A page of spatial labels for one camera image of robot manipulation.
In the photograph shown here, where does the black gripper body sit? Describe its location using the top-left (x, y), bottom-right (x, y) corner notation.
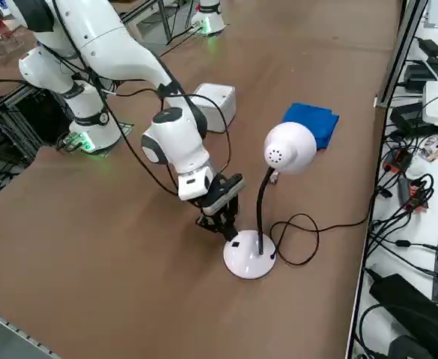
top-left (199, 172), bottom-right (246, 217)

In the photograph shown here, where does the white gooseneck desk lamp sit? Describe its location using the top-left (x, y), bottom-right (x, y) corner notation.
top-left (222, 121), bottom-right (318, 280)

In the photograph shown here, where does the white square box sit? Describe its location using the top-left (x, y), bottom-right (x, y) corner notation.
top-left (194, 83), bottom-right (237, 133)

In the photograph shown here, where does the blue folded cloth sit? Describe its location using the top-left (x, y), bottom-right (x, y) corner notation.
top-left (281, 102), bottom-right (341, 151)

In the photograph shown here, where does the orange black device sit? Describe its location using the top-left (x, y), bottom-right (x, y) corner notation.
top-left (385, 149), bottom-right (415, 174)

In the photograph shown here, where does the black power brick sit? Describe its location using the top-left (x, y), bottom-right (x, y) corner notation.
top-left (404, 64), bottom-right (438, 90)

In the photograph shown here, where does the black lamp power cable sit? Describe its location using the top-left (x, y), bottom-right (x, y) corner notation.
top-left (269, 188), bottom-right (383, 267)

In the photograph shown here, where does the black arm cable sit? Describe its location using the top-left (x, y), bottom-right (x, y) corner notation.
top-left (49, 0), bottom-right (231, 197)

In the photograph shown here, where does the black base cable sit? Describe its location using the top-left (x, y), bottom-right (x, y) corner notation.
top-left (165, 22), bottom-right (204, 46)

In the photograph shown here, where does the aluminium frame post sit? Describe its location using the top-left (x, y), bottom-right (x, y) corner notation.
top-left (377, 0), bottom-right (429, 109)

